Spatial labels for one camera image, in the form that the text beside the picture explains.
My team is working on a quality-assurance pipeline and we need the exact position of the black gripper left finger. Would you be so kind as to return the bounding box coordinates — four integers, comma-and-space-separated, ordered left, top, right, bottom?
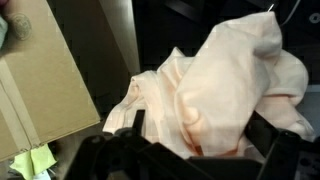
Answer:
64, 110, 207, 180

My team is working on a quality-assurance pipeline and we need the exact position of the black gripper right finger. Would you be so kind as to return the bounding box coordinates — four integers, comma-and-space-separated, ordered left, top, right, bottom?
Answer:
244, 111, 320, 180

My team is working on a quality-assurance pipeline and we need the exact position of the peach cloth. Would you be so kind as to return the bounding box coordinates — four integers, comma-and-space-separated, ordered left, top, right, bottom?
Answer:
104, 12, 315, 158

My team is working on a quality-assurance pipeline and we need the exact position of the large cardboard box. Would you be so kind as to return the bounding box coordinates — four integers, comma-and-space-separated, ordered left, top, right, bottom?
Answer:
0, 0, 100, 161

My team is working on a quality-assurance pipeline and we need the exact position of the yellow green sticky cloth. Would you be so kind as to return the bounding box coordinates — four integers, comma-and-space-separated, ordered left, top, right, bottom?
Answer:
10, 144, 57, 180

